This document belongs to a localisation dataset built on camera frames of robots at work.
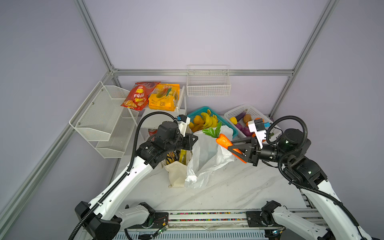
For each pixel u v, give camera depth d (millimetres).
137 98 799
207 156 882
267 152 477
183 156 800
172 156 785
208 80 952
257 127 453
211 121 1004
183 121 600
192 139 594
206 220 748
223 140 506
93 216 366
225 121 1063
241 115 1144
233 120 1046
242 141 520
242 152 519
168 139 513
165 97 752
